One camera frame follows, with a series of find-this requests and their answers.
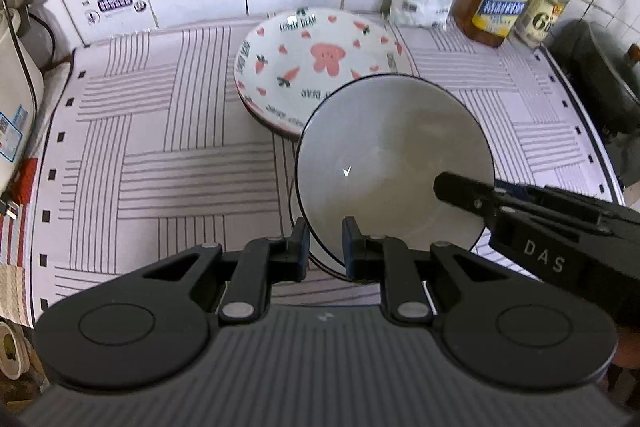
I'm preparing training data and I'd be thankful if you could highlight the pink rabbit plate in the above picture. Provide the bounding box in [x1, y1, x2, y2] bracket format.
[233, 7, 408, 140]

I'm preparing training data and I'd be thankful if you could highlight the thin black cord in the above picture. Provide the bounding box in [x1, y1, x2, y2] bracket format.
[27, 12, 57, 68]

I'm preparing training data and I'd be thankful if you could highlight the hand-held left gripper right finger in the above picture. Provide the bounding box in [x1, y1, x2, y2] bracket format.
[342, 216, 488, 324]

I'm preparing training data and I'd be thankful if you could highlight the wall sticker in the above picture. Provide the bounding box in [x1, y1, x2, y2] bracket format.
[81, 0, 148, 25]

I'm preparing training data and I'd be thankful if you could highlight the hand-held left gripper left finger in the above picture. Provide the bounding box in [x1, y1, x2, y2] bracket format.
[142, 218, 312, 326]

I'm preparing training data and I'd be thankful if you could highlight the white round container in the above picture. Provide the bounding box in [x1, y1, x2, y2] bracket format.
[0, 322, 32, 379]

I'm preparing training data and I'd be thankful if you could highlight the dark cooking pot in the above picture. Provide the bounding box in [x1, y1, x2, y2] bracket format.
[545, 19, 640, 188]

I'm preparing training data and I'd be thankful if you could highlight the small white bowl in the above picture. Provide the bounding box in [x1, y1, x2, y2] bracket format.
[294, 74, 496, 268]

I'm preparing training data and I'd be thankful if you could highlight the white appliance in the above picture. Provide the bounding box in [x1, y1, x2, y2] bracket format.
[0, 4, 46, 198]

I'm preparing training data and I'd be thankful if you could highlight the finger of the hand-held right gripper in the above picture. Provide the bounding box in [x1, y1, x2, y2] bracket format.
[433, 172, 506, 222]
[495, 180, 633, 223]

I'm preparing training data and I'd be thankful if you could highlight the striped table mat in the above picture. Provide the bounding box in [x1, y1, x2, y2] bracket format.
[0, 19, 626, 323]

